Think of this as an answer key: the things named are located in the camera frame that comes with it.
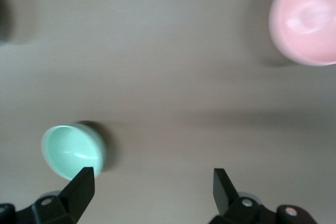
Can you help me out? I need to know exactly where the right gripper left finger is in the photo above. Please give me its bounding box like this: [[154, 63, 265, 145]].
[[31, 166, 96, 224]]

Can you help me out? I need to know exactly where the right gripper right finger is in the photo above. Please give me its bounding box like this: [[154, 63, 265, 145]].
[[209, 168, 279, 224]]

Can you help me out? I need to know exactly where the pale green bowl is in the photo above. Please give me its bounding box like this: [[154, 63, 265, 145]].
[[41, 123, 107, 182]]

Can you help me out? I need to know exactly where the pink bowl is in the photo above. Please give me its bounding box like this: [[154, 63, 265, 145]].
[[268, 0, 336, 67]]

